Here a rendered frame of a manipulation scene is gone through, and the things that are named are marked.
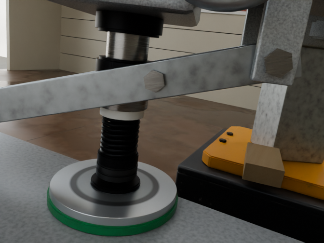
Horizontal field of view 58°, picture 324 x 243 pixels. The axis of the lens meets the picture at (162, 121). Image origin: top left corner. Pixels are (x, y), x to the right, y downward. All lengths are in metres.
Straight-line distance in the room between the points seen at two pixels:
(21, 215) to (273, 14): 0.43
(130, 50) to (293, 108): 0.70
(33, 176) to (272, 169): 0.57
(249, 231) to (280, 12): 0.32
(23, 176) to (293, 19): 0.50
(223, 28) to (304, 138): 5.70
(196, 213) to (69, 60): 8.76
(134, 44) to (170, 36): 6.72
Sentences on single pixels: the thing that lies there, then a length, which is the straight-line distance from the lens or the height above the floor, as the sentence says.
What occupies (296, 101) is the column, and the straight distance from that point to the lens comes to 1.02.
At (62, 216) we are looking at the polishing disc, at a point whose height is 0.85.
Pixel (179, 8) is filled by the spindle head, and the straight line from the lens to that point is 0.34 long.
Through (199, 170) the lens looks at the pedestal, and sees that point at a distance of 0.94.
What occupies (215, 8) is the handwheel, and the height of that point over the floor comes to 1.14.
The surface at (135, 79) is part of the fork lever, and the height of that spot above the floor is 1.06.
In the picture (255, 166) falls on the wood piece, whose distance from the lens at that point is 0.82.
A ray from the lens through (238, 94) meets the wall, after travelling 6.54.
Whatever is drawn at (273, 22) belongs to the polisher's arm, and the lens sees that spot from 0.37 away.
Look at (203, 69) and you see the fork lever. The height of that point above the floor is 1.08.
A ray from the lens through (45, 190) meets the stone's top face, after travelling 0.55.
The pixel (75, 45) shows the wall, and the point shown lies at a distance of 8.97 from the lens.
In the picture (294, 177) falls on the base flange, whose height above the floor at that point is 0.78.
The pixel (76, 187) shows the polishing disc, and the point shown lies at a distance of 0.50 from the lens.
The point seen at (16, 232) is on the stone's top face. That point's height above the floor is 0.84.
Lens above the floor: 1.11
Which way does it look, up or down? 15 degrees down
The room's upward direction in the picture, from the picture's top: 7 degrees clockwise
